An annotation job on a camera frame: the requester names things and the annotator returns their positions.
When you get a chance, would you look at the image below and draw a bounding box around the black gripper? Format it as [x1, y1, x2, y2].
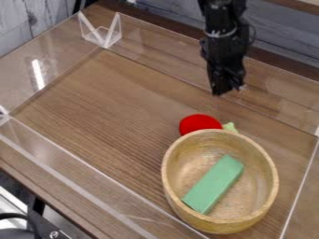
[199, 26, 252, 96]

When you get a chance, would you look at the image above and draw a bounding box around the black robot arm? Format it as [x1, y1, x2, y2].
[198, 0, 250, 96]

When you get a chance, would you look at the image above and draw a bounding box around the clear acrylic corner bracket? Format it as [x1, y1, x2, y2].
[78, 12, 122, 49]

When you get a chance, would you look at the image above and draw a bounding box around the black cable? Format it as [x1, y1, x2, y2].
[0, 212, 31, 239]

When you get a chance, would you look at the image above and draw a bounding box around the wooden bowl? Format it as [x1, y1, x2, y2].
[161, 130, 280, 234]

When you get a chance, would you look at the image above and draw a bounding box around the green rectangular block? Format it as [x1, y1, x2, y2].
[182, 155, 245, 215]

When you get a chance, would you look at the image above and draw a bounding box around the clear acrylic tray wall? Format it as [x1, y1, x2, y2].
[0, 2, 319, 239]

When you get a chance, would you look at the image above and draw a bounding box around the red plush strawberry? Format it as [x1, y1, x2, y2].
[179, 114, 238, 135]

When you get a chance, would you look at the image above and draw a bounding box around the black metal table frame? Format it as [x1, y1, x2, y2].
[29, 196, 75, 239]

